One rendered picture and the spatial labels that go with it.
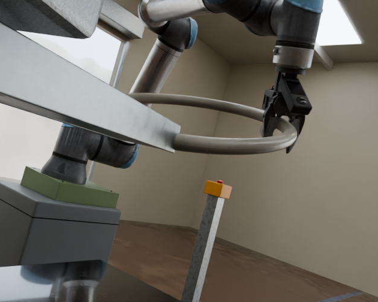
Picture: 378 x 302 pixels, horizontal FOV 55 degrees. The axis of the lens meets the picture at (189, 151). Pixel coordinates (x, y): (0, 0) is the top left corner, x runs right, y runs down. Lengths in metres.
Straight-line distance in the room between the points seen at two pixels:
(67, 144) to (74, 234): 0.37
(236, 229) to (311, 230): 1.60
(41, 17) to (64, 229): 1.25
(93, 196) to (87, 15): 1.32
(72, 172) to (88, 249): 0.32
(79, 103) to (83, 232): 1.18
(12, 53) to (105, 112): 0.14
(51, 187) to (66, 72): 1.19
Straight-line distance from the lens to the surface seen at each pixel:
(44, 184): 1.58
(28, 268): 0.70
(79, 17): 0.30
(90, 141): 1.59
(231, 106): 1.05
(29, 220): 1.42
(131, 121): 0.48
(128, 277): 0.76
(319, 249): 7.16
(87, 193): 1.56
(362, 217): 6.98
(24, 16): 0.31
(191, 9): 1.07
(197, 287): 2.27
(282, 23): 0.91
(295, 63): 0.89
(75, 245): 1.54
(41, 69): 0.34
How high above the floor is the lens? 1.06
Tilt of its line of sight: 4 degrees up
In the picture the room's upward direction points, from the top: 15 degrees clockwise
